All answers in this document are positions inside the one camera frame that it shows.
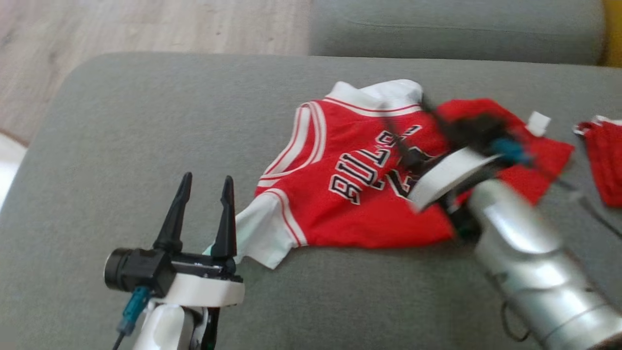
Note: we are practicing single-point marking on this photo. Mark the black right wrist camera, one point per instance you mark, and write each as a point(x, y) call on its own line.
point(476, 131)

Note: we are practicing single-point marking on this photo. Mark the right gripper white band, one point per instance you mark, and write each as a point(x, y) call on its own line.
point(447, 177)

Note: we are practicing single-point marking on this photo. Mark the large grey sofa chaise seat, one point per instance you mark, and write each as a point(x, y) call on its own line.
point(121, 146)

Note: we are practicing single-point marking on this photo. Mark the red Bulls basketball jersey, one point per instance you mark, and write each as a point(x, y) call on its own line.
point(340, 218)

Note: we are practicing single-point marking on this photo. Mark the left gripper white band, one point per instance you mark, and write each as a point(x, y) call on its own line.
point(204, 291)

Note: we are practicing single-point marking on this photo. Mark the large yellow sofa back cushion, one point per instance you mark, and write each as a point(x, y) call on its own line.
point(613, 34)

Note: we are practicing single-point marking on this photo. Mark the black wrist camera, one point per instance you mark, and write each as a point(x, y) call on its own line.
point(138, 270)
point(476, 131)

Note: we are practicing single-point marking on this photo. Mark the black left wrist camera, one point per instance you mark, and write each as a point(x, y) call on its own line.
point(138, 270)

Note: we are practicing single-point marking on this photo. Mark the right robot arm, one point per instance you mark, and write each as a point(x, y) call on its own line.
point(534, 272)

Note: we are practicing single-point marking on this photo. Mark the red basketball shorts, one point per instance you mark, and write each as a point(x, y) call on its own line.
point(607, 160)

